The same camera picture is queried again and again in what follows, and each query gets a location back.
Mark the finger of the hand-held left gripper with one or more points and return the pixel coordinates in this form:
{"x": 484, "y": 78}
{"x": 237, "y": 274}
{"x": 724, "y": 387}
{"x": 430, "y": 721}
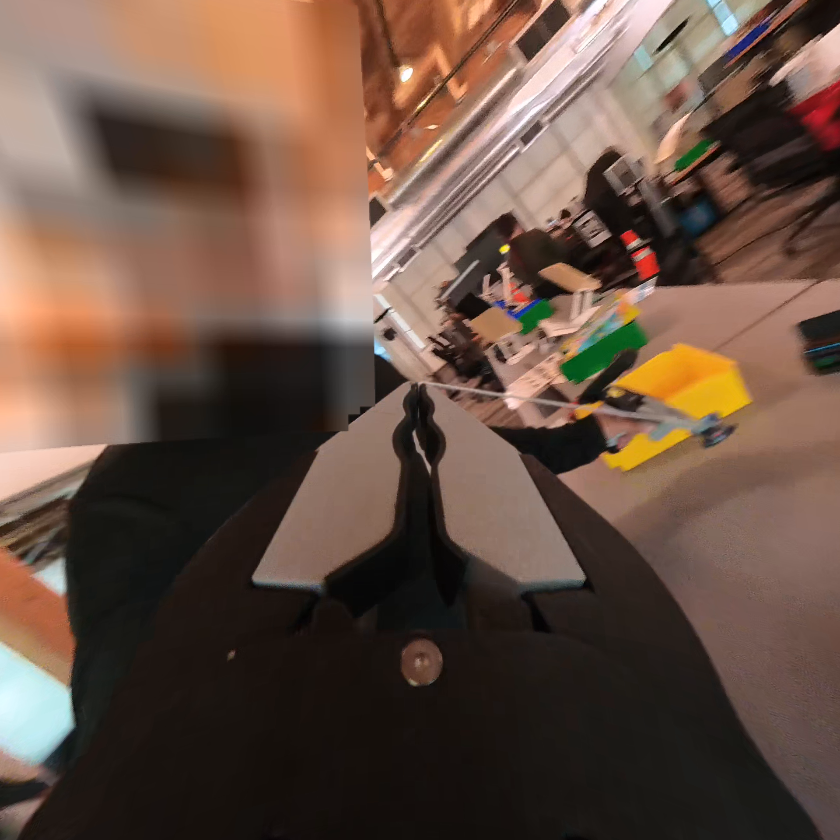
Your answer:
{"x": 673, "y": 420}

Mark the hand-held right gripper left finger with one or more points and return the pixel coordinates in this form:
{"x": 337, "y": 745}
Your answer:
{"x": 341, "y": 518}

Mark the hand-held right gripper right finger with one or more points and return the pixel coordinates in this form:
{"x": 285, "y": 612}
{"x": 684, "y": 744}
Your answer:
{"x": 499, "y": 518}

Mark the dark marbled yoyo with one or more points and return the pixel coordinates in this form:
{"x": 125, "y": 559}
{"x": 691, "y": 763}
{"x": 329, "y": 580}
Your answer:
{"x": 716, "y": 434}

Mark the green plastic bin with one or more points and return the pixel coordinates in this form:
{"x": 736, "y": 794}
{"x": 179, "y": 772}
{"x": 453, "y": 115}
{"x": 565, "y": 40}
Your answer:
{"x": 600, "y": 354}

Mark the yellow plastic bin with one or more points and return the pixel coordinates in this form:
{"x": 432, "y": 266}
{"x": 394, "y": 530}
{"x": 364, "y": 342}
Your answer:
{"x": 695, "y": 394}

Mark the colourful printed box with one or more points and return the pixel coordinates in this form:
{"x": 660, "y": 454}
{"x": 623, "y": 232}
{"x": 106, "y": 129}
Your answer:
{"x": 604, "y": 325}

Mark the orange traffic cone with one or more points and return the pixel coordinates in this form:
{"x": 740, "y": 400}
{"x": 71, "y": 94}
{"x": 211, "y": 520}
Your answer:
{"x": 643, "y": 256}

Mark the dark box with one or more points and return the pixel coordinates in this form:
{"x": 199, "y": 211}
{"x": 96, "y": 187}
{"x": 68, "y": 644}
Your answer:
{"x": 820, "y": 344}

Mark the person's black clothing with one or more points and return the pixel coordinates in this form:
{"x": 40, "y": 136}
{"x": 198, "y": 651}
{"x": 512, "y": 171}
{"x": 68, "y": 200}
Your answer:
{"x": 144, "y": 558}

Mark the silver ceiling duct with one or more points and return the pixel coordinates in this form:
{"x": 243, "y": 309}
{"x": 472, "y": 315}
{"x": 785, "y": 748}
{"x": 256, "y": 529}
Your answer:
{"x": 485, "y": 144}

